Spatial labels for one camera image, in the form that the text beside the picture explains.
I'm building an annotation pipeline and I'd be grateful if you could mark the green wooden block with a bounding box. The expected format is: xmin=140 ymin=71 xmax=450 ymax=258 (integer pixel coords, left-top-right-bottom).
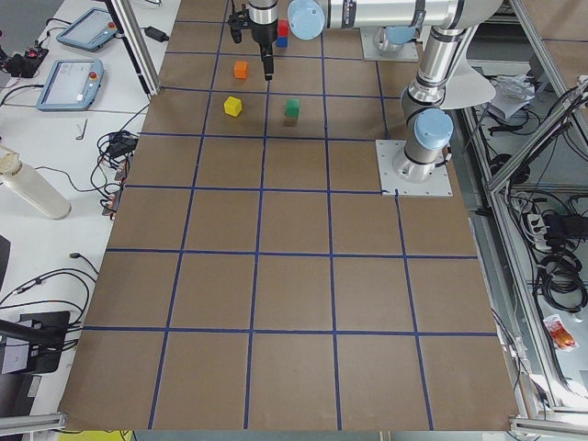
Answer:
xmin=285 ymin=98 xmax=300 ymax=118

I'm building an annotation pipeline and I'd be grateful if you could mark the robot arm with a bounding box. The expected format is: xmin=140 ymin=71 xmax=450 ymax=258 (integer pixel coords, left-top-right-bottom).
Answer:
xmin=287 ymin=0 xmax=500 ymax=183

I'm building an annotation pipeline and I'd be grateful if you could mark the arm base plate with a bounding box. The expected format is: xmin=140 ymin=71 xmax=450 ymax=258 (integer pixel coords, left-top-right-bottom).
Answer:
xmin=376 ymin=140 xmax=453 ymax=198
xmin=360 ymin=26 xmax=419 ymax=62

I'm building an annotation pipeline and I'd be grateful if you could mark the yellow wooden block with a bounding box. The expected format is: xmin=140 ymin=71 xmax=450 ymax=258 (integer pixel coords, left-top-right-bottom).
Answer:
xmin=223 ymin=96 xmax=243 ymax=118

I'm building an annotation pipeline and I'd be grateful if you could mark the blue wooden block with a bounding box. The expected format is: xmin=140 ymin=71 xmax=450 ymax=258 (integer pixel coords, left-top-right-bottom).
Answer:
xmin=276 ymin=37 xmax=288 ymax=48

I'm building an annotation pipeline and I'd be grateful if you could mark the teach pendant far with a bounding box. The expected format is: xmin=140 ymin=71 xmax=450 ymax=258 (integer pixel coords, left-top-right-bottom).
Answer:
xmin=56 ymin=7 xmax=118 ymax=52

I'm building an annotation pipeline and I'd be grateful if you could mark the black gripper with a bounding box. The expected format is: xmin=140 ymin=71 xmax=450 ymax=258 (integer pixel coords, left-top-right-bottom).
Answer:
xmin=250 ymin=20 xmax=278 ymax=82

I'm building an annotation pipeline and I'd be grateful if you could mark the red wooden block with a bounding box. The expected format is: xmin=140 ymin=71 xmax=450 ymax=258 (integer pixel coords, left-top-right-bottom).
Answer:
xmin=277 ymin=19 xmax=289 ymax=38

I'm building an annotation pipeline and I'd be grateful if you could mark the teach pendant near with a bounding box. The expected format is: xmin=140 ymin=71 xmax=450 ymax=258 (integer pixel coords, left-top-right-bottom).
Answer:
xmin=36 ymin=59 xmax=104 ymax=111

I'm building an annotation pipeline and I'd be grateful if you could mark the teach pendant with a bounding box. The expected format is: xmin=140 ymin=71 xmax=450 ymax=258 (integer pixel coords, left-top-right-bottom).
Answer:
xmin=36 ymin=59 xmax=104 ymax=111
xmin=56 ymin=7 xmax=118 ymax=52

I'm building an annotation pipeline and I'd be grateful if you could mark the white bottle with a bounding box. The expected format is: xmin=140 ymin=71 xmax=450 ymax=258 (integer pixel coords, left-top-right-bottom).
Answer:
xmin=1 ymin=146 xmax=72 ymax=221

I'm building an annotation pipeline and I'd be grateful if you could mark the hex key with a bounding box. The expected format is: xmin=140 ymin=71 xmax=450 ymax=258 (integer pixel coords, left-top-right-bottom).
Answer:
xmin=75 ymin=119 xmax=88 ymax=141

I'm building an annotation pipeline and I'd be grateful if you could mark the black power adapter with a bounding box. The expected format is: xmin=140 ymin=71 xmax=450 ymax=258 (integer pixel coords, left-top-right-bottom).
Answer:
xmin=143 ymin=26 xmax=169 ymax=42

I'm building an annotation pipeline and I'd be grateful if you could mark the aluminium frame post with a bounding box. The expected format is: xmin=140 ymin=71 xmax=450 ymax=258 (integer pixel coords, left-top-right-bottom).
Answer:
xmin=104 ymin=0 xmax=161 ymax=96

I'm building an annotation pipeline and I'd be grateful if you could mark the orange wooden block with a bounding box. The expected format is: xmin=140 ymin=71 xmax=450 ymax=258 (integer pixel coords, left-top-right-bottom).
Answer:
xmin=233 ymin=60 xmax=249 ymax=80

